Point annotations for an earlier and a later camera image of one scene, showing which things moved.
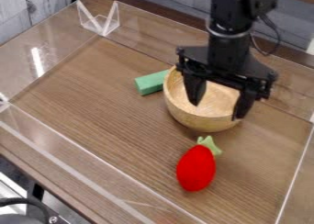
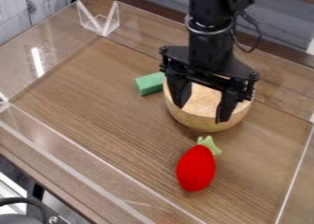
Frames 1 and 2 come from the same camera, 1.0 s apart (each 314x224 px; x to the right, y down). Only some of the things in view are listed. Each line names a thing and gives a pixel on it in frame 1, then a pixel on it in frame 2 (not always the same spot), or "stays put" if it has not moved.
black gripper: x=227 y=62 → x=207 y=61
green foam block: x=149 y=84 stays put
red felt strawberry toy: x=196 y=165 stays put
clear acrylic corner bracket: x=99 y=24 stays put
